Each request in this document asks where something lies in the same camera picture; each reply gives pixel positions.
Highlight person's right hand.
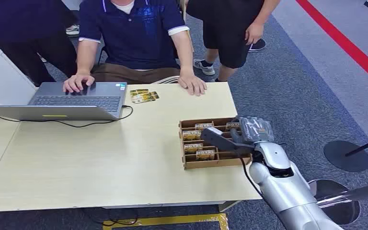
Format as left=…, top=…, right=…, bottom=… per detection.
left=62, top=73, right=95, bottom=94

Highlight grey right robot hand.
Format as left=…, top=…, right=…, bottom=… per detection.
left=230, top=116, right=275, bottom=144

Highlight person's left hand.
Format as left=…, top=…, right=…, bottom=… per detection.
left=245, top=22, right=265, bottom=46
left=177, top=74, right=207, bottom=97

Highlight person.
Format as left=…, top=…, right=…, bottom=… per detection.
left=62, top=0, right=207, bottom=97
left=185, top=0, right=281, bottom=82
left=0, top=0, right=80, bottom=87

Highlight brown cardboard card tray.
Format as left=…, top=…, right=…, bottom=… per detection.
left=178, top=117, right=253, bottom=170

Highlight grey laptop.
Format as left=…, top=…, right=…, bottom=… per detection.
left=0, top=81, right=127, bottom=122

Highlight white chair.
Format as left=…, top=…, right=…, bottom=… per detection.
left=151, top=75, right=180, bottom=85

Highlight white cabinet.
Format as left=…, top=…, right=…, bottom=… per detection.
left=0, top=48, right=38, bottom=106

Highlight red floor tape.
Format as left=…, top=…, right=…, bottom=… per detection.
left=295, top=0, right=368, bottom=92

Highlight black round base stand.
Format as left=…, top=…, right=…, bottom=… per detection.
left=323, top=134, right=368, bottom=173

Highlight chrome round base stand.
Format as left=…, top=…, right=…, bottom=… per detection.
left=308, top=179, right=368, bottom=226

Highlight yellow floor tape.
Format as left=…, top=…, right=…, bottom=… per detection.
left=102, top=213, right=230, bottom=230

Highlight black laptop cable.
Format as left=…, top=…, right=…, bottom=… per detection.
left=0, top=104, right=134, bottom=128

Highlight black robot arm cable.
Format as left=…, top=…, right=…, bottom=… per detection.
left=239, top=156, right=269, bottom=206

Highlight black floor cables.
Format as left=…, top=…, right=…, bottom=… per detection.
left=82, top=207, right=139, bottom=227

